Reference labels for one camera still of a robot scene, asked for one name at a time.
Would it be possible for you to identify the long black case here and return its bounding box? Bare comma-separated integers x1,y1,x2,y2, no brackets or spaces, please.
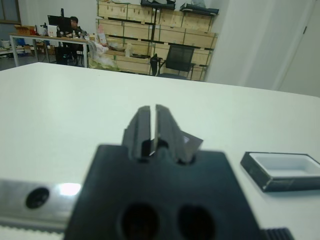
140,0,176,10

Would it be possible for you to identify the white door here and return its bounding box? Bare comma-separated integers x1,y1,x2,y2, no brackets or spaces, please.
277,0,320,98

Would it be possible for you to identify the black computer monitor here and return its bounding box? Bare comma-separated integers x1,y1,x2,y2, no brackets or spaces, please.
47,14,73,34

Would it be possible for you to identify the yellow-green bag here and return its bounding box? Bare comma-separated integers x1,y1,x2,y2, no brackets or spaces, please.
88,56,120,72

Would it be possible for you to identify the white-framed work desk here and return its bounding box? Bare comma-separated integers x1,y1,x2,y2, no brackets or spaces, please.
9,33,91,68

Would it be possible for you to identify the brown cardboard box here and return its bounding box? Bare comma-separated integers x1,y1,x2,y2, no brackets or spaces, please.
13,24,36,36

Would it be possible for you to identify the black stand pole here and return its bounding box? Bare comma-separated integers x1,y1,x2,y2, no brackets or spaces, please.
150,8,161,46

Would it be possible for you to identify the seated person in dark clothes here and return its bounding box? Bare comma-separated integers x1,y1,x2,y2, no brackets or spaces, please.
66,16,83,39

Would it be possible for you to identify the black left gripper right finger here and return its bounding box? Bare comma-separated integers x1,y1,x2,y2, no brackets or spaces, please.
155,104,191,163

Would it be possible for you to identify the black office chair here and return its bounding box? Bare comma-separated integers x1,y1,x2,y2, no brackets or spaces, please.
157,44,197,81

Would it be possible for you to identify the flat dark case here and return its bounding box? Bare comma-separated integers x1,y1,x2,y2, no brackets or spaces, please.
179,2,220,15

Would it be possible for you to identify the black box lid with print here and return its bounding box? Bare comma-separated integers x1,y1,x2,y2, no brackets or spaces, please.
180,130,204,161

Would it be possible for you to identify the white plastic bag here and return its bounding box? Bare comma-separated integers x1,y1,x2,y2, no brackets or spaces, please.
88,41,112,61

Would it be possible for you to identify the wooden crate stack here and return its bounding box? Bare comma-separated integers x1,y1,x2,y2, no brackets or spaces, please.
95,0,219,81

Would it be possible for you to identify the black box with white insert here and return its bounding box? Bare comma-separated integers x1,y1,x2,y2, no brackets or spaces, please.
239,151,320,193

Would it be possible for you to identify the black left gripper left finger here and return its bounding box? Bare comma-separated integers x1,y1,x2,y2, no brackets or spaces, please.
122,106,153,161

